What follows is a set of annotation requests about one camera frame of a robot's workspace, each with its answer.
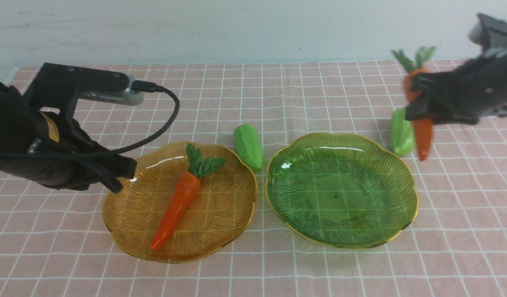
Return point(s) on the amber ribbed glass plate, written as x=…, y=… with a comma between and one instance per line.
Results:
x=222, y=210

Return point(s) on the black silver wrist camera left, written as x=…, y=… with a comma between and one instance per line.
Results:
x=61, y=86

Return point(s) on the green toy gourd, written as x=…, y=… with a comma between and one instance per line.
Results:
x=249, y=147
x=401, y=133

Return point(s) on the green toy gourd centre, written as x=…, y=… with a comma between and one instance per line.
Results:
x=249, y=147

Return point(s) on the green ribbed glass plate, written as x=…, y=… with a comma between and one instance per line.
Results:
x=341, y=190

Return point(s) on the black silver wrist camera right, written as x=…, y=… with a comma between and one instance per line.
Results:
x=489, y=33

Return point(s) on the orange toy carrot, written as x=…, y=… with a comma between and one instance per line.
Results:
x=423, y=129
x=186, y=190

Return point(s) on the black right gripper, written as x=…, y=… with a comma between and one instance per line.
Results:
x=477, y=88

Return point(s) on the green toy gourd right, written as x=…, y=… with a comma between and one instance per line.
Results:
x=401, y=133

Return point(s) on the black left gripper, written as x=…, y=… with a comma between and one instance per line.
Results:
x=25, y=130

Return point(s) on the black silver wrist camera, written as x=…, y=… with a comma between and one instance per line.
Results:
x=489, y=33
x=61, y=86

